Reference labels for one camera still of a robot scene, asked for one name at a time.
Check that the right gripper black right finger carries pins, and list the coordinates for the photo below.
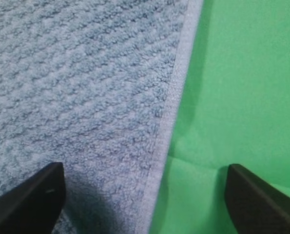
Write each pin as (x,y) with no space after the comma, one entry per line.
(254,206)

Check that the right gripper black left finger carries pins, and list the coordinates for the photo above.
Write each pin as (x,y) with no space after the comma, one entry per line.
(34,206)

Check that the blue waffle-weave towel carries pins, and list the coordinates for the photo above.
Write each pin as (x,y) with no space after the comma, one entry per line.
(96,85)

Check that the green table cover cloth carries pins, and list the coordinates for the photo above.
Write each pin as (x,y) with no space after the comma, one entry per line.
(235,108)

